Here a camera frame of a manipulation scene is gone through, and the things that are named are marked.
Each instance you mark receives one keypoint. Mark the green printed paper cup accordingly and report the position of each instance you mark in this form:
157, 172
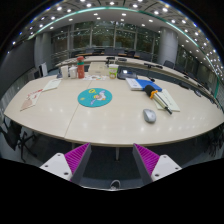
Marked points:
113, 72

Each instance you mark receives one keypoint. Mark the white cardboard box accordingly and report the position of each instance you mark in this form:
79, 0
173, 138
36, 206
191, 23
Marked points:
97, 68

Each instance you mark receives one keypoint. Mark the ceiling lights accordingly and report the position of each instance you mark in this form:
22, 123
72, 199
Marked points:
123, 14

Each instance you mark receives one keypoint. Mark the silver computer mouse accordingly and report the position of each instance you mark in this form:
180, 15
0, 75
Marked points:
149, 115

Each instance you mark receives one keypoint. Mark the pale green paper sheet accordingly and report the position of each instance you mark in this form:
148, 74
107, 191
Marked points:
170, 99

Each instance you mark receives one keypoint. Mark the red and white leaflet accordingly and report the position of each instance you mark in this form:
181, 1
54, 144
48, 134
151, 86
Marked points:
31, 99

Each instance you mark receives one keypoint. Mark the black desk microphone console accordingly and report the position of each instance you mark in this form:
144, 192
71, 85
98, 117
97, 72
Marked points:
126, 74

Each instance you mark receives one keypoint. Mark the microphone with black foam head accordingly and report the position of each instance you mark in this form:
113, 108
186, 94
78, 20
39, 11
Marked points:
157, 97

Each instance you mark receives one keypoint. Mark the pale green booklet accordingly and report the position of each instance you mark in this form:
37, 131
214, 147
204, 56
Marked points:
52, 84

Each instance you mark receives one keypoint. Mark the round teal cartoon mouse pad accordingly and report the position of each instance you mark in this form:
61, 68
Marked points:
95, 97

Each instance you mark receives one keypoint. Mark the long curved conference table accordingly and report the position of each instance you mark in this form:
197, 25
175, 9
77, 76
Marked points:
133, 62

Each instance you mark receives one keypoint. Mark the white lidded mug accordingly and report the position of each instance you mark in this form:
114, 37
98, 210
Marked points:
73, 72

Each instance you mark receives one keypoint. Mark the dark office chairs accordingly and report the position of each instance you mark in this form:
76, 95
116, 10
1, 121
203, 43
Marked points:
110, 51

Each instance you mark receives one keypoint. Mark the blue and white book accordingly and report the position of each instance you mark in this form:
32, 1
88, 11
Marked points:
142, 83

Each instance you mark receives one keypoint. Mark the colourful sticker sheet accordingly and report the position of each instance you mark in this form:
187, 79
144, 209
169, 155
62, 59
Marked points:
95, 77

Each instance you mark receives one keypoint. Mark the black office chair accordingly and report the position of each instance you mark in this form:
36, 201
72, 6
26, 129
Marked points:
12, 135

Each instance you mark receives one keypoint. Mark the red bottle with green band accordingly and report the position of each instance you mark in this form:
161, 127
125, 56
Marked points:
80, 68

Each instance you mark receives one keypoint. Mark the white air purifier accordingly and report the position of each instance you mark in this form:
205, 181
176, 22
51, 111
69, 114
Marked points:
43, 69

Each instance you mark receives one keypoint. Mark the tall white cup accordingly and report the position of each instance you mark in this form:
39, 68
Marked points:
64, 72

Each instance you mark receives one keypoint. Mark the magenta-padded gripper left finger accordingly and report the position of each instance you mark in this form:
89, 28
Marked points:
77, 156

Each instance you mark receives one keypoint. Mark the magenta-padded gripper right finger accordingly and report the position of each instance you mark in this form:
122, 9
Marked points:
147, 158

